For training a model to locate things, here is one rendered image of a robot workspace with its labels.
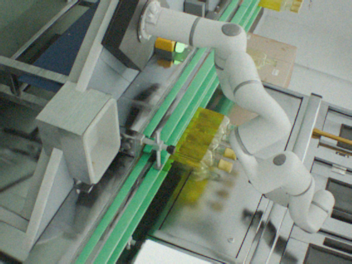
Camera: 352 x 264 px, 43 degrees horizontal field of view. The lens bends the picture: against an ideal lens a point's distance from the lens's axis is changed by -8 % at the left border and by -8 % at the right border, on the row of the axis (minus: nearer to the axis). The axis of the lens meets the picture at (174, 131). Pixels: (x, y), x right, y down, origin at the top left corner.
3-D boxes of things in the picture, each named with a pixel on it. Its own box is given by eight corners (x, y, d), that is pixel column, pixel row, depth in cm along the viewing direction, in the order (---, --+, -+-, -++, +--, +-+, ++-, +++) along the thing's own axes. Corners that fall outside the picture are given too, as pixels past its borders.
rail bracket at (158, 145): (136, 163, 155) (172, 176, 152) (134, 127, 143) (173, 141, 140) (141, 156, 157) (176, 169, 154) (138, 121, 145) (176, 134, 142)
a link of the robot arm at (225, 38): (201, 8, 139) (252, 22, 135) (201, 38, 150) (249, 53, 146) (188, 27, 134) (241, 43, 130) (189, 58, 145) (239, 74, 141)
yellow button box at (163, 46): (153, 53, 176) (171, 58, 174) (153, 37, 171) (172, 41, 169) (161, 43, 180) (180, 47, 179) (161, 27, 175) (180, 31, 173)
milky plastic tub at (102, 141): (70, 177, 142) (94, 188, 140) (58, 127, 125) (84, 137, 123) (97, 138, 153) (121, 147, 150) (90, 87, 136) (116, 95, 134)
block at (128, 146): (117, 153, 156) (136, 159, 154) (114, 133, 149) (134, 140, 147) (122, 145, 158) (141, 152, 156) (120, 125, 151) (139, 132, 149)
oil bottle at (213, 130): (165, 129, 175) (220, 148, 169) (165, 119, 171) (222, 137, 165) (171, 119, 178) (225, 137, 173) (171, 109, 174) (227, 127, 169)
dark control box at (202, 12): (182, 16, 193) (202, 21, 191) (183, 0, 187) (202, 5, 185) (190, 7, 198) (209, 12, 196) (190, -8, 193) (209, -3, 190)
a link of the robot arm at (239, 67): (266, 78, 124) (260, 114, 137) (242, 19, 138) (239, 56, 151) (232, 83, 124) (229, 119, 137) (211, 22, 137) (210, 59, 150)
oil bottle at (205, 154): (151, 153, 168) (209, 173, 162) (150, 142, 164) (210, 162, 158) (158, 141, 171) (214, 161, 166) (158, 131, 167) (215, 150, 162)
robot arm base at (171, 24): (132, 24, 135) (181, 37, 131) (149, -11, 137) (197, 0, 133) (146, 44, 150) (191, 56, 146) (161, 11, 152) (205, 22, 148)
